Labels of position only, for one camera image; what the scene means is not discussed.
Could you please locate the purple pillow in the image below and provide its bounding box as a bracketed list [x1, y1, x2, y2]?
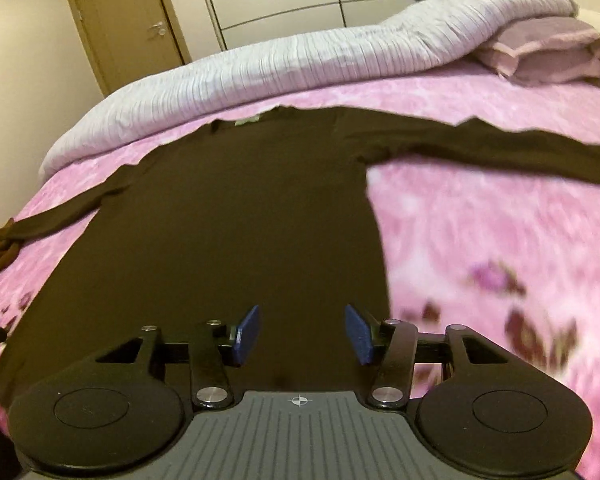
[475, 16, 600, 87]

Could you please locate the dark brown long-sleeved sweater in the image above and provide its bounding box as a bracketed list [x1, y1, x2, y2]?
[0, 105, 600, 411]

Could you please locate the white striped duvet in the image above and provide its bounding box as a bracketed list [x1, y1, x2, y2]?
[39, 0, 578, 181]

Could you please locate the pink rose-print blanket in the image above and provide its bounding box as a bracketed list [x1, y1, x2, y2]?
[0, 60, 600, 480]

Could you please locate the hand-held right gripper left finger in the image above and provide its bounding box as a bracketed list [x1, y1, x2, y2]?
[95, 304, 264, 409]

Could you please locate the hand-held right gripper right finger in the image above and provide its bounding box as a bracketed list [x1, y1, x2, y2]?
[344, 304, 512, 409]

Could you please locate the wooden door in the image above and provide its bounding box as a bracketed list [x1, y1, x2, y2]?
[60, 0, 193, 99]

